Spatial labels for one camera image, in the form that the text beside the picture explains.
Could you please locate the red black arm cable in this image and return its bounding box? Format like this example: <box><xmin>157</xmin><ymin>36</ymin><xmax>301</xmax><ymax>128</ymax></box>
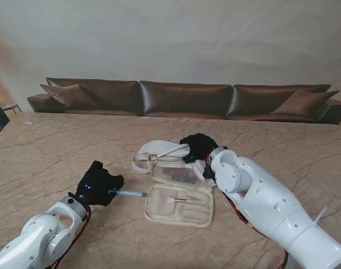
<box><xmin>222</xmin><ymin>192</ymin><xmax>290</xmax><ymax>269</ymax></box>
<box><xmin>48</xmin><ymin>204</ymin><xmax>92</xmax><ymax>269</ymax></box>

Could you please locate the brown leather sofa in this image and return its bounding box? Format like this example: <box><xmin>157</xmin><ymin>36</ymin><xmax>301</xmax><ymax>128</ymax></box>
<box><xmin>26</xmin><ymin>77</ymin><xmax>341</xmax><ymax>126</ymax></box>

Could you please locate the red black left arm cable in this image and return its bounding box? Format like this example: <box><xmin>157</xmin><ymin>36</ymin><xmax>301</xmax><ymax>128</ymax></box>
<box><xmin>48</xmin><ymin>204</ymin><xmax>92</xmax><ymax>269</ymax></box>

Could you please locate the grey side chair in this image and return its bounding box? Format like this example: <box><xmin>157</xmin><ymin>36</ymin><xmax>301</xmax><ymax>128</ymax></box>
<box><xmin>0</xmin><ymin>98</ymin><xmax>21</xmax><ymax>114</ymax></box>

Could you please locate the red black right arm cable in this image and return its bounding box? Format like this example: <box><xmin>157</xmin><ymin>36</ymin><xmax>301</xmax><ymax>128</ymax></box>
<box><xmin>222</xmin><ymin>192</ymin><xmax>290</xmax><ymax>269</ymax></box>

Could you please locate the red lipstick tube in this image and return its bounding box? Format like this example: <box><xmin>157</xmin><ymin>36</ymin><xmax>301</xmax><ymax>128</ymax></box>
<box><xmin>170</xmin><ymin>168</ymin><xmax>196</xmax><ymax>183</ymax></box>

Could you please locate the cream white cosmetics bag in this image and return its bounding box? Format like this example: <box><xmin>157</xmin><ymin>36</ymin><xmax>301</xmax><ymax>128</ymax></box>
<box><xmin>132</xmin><ymin>140</ymin><xmax>216</xmax><ymax>228</ymax></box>

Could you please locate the pink makeup brush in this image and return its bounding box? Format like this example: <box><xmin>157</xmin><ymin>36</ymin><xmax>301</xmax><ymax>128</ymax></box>
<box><xmin>165</xmin><ymin>196</ymin><xmax>191</xmax><ymax>205</ymax></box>

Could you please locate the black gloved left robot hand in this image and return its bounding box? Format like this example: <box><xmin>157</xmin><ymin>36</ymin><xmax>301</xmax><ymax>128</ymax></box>
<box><xmin>76</xmin><ymin>160</ymin><xmax>125</xmax><ymax>208</ymax></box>

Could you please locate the blue handled makeup brush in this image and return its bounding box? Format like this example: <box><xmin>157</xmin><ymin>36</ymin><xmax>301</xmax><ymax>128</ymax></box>
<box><xmin>108</xmin><ymin>189</ymin><xmax>145</xmax><ymax>198</ymax></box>

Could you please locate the brown sofa pillow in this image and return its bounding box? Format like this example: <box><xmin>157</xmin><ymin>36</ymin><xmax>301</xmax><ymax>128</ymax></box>
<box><xmin>40</xmin><ymin>83</ymin><xmax>100</xmax><ymax>110</ymax></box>
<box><xmin>270</xmin><ymin>89</ymin><xmax>340</xmax><ymax>115</ymax></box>

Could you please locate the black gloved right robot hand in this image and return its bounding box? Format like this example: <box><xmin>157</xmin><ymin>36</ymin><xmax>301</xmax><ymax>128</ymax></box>
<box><xmin>180</xmin><ymin>133</ymin><xmax>219</xmax><ymax>165</ymax></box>

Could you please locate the white zip tie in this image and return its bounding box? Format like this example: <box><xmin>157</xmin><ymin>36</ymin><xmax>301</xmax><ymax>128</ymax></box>
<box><xmin>314</xmin><ymin>206</ymin><xmax>328</xmax><ymax>225</ymax></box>

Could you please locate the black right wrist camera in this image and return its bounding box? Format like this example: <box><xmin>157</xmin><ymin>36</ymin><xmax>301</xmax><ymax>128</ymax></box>
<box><xmin>202</xmin><ymin>165</ymin><xmax>215</xmax><ymax>180</ymax></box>

